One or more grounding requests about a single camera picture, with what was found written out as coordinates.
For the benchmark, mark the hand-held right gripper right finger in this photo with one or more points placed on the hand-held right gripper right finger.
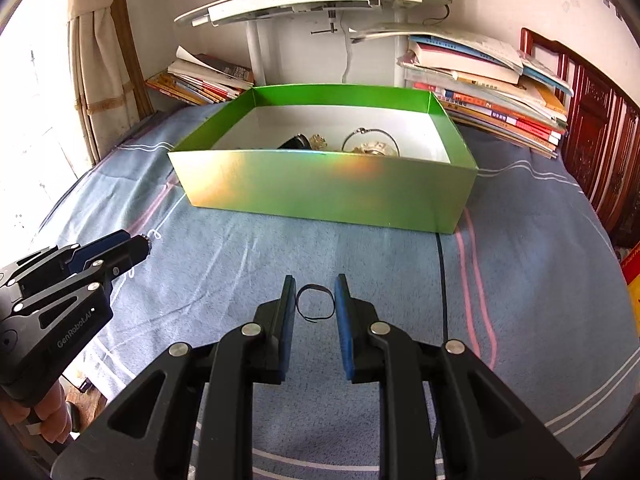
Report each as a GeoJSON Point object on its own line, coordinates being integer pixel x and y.
{"type": "Point", "coordinates": [345, 335]}

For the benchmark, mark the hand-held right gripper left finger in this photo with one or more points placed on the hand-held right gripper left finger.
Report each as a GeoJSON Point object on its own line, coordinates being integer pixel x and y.
{"type": "Point", "coordinates": [282, 340]}

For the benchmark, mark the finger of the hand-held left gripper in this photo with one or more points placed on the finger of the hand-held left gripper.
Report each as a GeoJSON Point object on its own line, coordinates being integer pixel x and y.
{"type": "Point", "coordinates": [125, 255]}
{"type": "Point", "coordinates": [95, 247]}

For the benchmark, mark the green holographic cardboard box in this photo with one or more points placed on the green holographic cardboard box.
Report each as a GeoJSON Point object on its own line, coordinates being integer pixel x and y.
{"type": "Point", "coordinates": [320, 190]}

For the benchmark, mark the silver metal bangle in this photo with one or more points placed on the silver metal bangle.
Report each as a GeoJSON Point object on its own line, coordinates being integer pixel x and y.
{"type": "Point", "coordinates": [395, 142]}

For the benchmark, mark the person's left hand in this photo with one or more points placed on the person's left hand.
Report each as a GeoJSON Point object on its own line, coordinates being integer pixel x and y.
{"type": "Point", "coordinates": [50, 420]}

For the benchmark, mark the blue striped blanket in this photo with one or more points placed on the blue striped blanket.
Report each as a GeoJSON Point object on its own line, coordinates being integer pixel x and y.
{"type": "Point", "coordinates": [525, 285]}

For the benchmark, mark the beige curtain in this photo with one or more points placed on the beige curtain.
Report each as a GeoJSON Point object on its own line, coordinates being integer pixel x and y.
{"type": "Point", "coordinates": [100, 60]}

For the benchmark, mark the small stack of magazines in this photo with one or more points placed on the small stack of magazines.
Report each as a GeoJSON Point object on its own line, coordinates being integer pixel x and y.
{"type": "Point", "coordinates": [200, 80]}

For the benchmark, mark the large stack of books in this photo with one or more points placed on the large stack of books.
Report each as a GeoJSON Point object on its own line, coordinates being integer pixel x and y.
{"type": "Point", "coordinates": [490, 90]}

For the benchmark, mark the yellow and red box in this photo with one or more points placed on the yellow and red box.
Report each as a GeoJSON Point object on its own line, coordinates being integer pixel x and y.
{"type": "Point", "coordinates": [632, 285]}

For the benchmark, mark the red-brown wooden headboard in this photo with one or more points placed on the red-brown wooden headboard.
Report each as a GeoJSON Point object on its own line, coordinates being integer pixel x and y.
{"type": "Point", "coordinates": [595, 125]}

